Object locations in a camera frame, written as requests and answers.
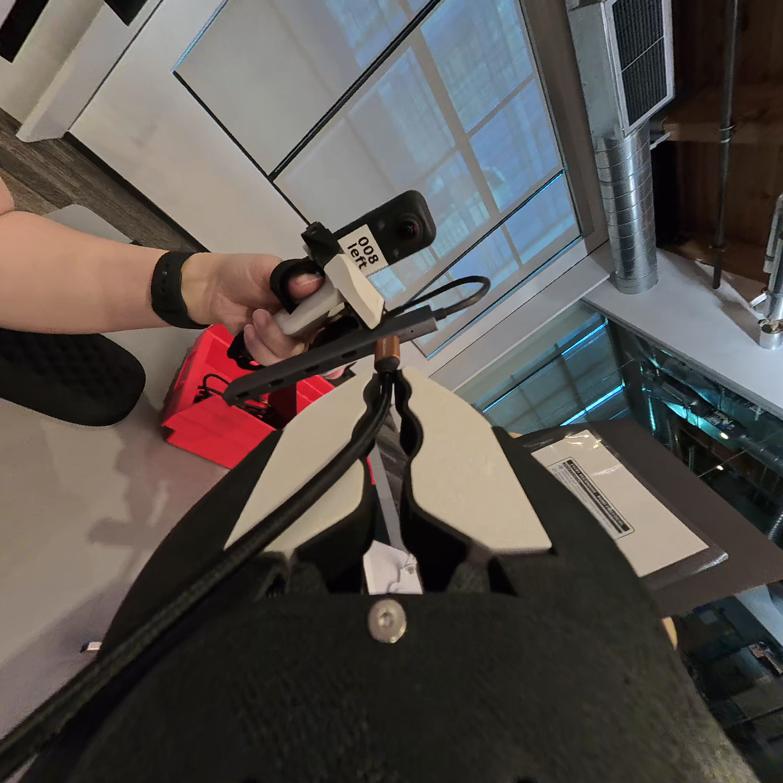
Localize silver metal fixture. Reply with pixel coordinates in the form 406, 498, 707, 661
749, 195, 783, 351

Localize white stand base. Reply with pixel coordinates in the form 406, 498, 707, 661
363, 540, 424, 595

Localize person's left hand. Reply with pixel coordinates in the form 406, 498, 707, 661
184, 251, 325, 368

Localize dark display board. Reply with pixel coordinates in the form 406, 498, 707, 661
509, 419, 783, 652

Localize large glass window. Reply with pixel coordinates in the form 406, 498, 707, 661
173, 0, 591, 362

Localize black hub cable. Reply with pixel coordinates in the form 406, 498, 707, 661
382, 275, 492, 322

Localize black braided usb-c cable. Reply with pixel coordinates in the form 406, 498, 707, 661
0, 333, 405, 762

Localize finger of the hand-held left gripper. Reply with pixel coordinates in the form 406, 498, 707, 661
323, 251, 386, 329

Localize white instruction sheet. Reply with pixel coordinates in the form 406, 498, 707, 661
531, 428, 725, 577

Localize black wrist watch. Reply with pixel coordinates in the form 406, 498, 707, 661
150, 251, 206, 330

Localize round metal air duct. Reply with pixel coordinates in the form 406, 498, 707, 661
595, 125, 660, 296

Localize tangled black cables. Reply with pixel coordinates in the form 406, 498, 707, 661
192, 374, 273, 426

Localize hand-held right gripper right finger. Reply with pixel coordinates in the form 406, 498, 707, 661
393, 365, 554, 593

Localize dark metal pipe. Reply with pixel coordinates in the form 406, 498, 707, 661
711, 0, 742, 290

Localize red plastic bin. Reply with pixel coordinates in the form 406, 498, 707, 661
161, 324, 375, 485

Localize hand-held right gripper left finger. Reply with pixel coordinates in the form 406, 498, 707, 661
224, 372, 394, 593

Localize metal duct with vent grille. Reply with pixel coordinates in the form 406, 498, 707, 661
564, 0, 677, 140

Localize interior glass panel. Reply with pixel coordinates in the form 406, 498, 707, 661
456, 303, 783, 554

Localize grey usb hub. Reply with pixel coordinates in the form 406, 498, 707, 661
222, 307, 440, 406

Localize person's left forearm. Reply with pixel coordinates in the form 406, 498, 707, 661
0, 177, 166, 336

